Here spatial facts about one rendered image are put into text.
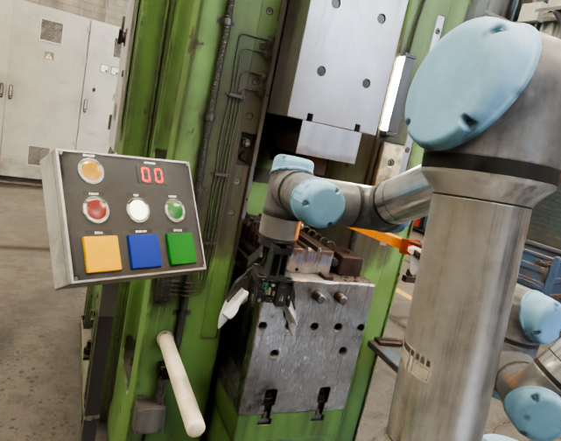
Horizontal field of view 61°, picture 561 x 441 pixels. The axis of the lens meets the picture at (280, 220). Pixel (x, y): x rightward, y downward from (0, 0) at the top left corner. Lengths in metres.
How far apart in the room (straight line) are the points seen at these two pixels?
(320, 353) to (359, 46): 0.93
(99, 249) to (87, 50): 5.56
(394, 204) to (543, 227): 9.14
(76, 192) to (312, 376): 0.93
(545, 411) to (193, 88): 1.11
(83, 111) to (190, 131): 5.12
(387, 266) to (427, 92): 1.41
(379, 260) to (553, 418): 1.10
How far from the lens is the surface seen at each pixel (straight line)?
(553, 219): 9.78
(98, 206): 1.07
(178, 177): 1.22
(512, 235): 0.45
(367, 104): 1.47
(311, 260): 1.48
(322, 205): 0.73
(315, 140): 1.39
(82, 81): 6.50
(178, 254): 1.15
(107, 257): 1.05
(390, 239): 1.17
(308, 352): 1.54
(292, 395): 1.60
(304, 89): 1.37
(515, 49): 0.42
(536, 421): 0.79
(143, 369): 1.64
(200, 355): 1.65
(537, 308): 0.87
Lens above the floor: 1.34
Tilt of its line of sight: 11 degrees down
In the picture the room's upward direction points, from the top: 12 degrees clockwise
